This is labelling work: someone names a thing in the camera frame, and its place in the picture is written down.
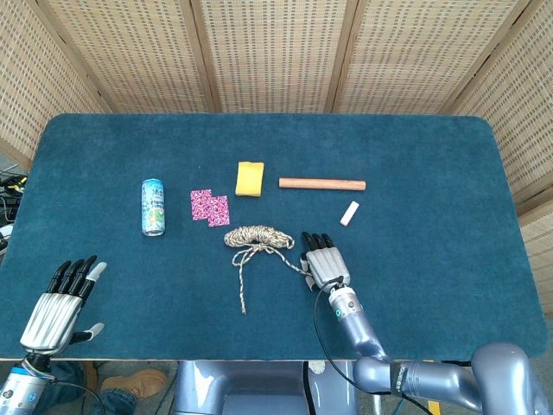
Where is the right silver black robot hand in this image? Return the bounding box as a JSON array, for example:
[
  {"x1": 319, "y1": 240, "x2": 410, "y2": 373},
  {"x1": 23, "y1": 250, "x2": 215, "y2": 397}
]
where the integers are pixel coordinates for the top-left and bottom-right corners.
[{"x1": 300, "y1": 231, "x2": 351, "y2": 293}]

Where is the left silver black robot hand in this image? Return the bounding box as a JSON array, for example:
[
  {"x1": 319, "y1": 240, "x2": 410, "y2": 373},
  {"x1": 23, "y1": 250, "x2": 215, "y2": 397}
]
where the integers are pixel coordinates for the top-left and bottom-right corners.
[{"x1": 19, "y1": 254, "x2": 108, "y2": 356}]

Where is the beige braided rope bundle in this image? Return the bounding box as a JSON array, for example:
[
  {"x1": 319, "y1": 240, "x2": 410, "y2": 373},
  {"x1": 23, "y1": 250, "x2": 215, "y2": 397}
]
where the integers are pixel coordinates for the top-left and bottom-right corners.
[{"x1": 223, "y1": 224, "x2": 313, "y2": 316}]

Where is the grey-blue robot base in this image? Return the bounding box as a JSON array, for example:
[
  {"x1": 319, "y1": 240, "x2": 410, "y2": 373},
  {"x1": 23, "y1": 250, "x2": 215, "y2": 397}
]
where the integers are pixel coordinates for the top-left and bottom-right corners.
[{"x1": 172, "y1": 361, "x2": 359, "y2": 415}]

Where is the blue jeans leg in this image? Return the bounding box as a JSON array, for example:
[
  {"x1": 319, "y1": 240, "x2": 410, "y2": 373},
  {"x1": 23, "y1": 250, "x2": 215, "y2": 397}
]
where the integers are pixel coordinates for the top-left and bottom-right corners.
[
  {"x1": 42, "y1": 361, "x2": 86, "y2": 393},
  {"x1": 101, "y1": 388, "x2": 139, "y2": 415}
]

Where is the white eraser block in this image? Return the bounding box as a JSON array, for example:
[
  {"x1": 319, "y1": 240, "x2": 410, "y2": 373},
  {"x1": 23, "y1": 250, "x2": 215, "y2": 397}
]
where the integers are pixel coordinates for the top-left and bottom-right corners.
[{"x1": 339, "y1": 201, "x2": 361, "y2": 227}]

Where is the brown wooden stick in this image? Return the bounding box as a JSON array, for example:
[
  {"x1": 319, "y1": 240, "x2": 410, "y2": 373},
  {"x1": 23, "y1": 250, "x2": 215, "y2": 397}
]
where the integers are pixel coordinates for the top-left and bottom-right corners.
[{"x1": 278, "y1": 176, "x2": 367, "y2": 192}]

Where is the dark blue table mat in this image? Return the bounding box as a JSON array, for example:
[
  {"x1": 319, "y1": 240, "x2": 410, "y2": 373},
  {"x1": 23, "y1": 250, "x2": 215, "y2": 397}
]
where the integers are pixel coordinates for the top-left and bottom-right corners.
[{"x1": 0, "y1": 112, "x2": 550, "y2": 362}]

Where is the tan work boot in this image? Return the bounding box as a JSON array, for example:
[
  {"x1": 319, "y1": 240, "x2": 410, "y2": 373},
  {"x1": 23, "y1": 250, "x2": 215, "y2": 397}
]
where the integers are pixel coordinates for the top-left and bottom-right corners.
[{"x1": 101, "y1": 368, "x2": 168, "y2": 399}]

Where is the yellow sponge block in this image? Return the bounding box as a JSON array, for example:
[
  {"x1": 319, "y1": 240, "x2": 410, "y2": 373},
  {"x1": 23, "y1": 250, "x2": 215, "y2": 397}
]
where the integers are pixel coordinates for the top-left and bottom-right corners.
[{"x1": 234, "y1": 161, "x2": 265, "y2": 198}]

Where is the pink patterned card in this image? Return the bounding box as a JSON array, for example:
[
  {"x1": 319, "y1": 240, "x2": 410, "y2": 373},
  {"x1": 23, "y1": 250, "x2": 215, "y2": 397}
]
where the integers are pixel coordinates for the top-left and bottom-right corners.
[
  {"x1": 207, "y1": 195, "x2": 231, "y2": 228},
  {"x1": 189, "y1": 188, "x2": 216, "y2": 222}
]

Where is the light blue drink can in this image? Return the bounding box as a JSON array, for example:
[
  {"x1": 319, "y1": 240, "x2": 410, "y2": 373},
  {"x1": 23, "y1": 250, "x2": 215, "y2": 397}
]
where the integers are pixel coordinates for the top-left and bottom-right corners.
[{"x1": 140, "y1": 178, "x2": 168, "y2": 238}]

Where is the bamboo folding screen panel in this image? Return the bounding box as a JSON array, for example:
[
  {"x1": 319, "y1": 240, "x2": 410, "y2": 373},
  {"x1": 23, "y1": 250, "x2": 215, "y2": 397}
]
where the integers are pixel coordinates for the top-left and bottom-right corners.
[
  {"x1": 0, "y1": 0, "x2": 109, "y2": 161},
  {"x1": 38, "y1": 0, "x2": 221, "y2": 114},
  {"x1": 448, "y1": 0, "x2": 553, "y2": 316},
  {"x1": 189, "y1": 0, "x2": 359, "y2": 114},
  {"x1": 332, "y1": 0, "x2": 532, "y2": 116}
]

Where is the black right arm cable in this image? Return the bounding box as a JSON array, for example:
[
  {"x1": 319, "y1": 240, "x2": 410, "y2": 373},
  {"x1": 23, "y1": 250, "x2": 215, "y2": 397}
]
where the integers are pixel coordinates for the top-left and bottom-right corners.
[{"x1": 312, "y1": 278, "x2": 433, "y2": 415}]

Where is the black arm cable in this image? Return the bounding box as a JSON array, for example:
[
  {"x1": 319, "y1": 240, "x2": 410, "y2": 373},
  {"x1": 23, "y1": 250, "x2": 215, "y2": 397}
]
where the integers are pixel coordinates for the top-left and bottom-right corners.
[
  {"x1": 42, "y1": 375, "x2": 109, "y2": 415},
  {"x1": 312, "y1": 278, "x2": 433, "y2": 415}
]

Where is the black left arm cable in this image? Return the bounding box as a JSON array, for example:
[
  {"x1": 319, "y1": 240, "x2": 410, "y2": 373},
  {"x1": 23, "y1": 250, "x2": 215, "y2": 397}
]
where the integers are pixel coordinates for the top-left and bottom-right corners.
[{"x1": 42, "y1": 375, "x2": 109, "y2": 415}]

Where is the black cable bundle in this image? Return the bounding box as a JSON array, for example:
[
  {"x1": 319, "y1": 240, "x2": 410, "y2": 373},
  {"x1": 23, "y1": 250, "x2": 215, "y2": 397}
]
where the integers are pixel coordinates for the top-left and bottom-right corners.
[{"x1": 0, "y1": 170, "x2": 29, "y2": 226}]

